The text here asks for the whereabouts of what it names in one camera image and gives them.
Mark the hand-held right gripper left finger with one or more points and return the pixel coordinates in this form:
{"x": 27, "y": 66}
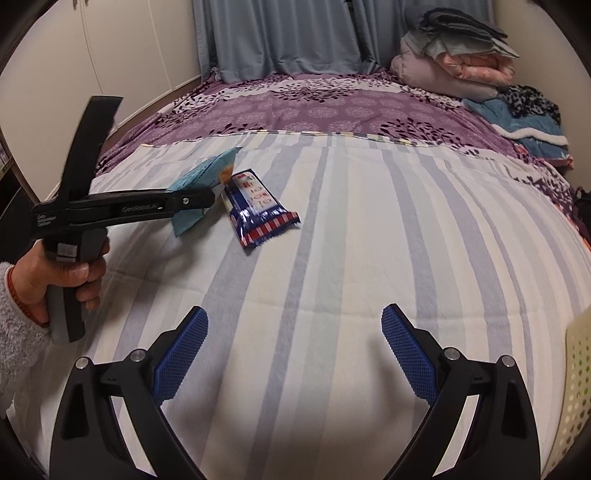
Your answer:
{"x": 180, "y": 360}

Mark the light grey folded blanket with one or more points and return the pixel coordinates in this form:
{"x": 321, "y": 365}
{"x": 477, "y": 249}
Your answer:
{"x": 461, "y": 46}

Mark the black bag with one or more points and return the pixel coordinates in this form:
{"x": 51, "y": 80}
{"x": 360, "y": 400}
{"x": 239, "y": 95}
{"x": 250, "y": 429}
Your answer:
{"x": 584, "y": 207}

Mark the mauve quilt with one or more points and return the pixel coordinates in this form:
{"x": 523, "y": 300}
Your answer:
{"x": 429, "y": 76}

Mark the blue red-striped snack packet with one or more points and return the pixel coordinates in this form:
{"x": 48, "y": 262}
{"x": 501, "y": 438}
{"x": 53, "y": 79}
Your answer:
{"x": 251, "y": 198}

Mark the pink floral quilt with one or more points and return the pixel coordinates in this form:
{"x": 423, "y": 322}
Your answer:
{"x": 475, "y": 67}

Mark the person's left forearm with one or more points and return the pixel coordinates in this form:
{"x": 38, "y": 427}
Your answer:
{"x": 18, "y": 350}

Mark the striped blanket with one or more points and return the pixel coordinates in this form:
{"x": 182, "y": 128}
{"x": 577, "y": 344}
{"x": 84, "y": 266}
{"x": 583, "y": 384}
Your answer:
{"x": 351, "y": 240}

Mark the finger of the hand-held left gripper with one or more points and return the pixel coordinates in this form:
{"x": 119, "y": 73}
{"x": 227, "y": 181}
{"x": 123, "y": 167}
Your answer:
{"x": 194, "y": 202}

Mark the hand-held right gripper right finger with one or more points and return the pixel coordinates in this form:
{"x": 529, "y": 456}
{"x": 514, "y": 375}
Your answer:
{"x": 408, "y": 355}

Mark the leopard print cloth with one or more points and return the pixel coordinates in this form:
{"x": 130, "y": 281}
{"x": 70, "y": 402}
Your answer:
{"x": 526, "y": 104}

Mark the blue fleece blanket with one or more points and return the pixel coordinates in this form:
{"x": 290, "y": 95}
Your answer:
{"x": 498, "y": 115}

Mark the white wardrobe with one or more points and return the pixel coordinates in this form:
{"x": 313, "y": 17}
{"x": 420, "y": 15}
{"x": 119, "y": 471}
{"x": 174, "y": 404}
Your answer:
{"x": 115, "y": 46}

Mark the cream perforated plastic basket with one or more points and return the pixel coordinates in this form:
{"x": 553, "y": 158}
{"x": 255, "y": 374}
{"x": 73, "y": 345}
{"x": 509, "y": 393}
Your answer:
{"x": 577, "y": 378}

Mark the purple floral bed sheet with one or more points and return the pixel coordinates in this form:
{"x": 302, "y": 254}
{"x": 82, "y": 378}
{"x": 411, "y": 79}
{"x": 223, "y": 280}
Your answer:
{"x": 323, "y": 106}

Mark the dark grey folded blanket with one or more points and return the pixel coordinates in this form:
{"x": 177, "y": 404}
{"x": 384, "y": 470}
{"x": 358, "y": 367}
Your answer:
{"x": 452, "y": 21}

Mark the person's left hand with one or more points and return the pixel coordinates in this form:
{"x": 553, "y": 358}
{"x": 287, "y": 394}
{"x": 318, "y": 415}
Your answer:
{"x": 27, "y": 286}

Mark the light blue snack packet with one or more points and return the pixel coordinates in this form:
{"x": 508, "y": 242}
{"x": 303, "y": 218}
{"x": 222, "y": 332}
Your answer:
{"x": 207, "y": 173}

